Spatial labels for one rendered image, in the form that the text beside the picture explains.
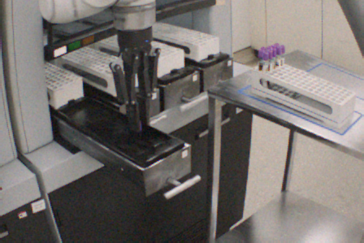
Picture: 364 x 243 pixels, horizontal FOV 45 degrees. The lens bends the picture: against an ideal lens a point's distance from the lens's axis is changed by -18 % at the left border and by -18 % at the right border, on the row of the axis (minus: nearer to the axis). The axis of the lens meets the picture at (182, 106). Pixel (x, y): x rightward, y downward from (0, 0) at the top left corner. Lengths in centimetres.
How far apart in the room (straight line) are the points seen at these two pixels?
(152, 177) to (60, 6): 41
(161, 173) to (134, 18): 32
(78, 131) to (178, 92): 36
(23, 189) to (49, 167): 10
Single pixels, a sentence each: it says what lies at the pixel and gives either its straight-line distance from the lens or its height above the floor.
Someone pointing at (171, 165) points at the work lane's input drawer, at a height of 78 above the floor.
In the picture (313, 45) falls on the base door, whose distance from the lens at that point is 346.
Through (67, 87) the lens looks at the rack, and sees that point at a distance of 128.
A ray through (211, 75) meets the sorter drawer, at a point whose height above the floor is 78.
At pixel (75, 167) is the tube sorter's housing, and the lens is 124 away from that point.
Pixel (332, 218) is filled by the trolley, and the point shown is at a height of 28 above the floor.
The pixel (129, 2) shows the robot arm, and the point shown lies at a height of 112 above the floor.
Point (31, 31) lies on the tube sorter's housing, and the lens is 115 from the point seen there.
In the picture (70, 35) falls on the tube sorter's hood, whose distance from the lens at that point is 120.
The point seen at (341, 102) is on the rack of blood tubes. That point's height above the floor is 88.
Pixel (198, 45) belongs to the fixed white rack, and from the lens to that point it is 148.
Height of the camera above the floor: 136
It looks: 26 degrees down
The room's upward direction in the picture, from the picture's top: 1 degrees counter-clockwise
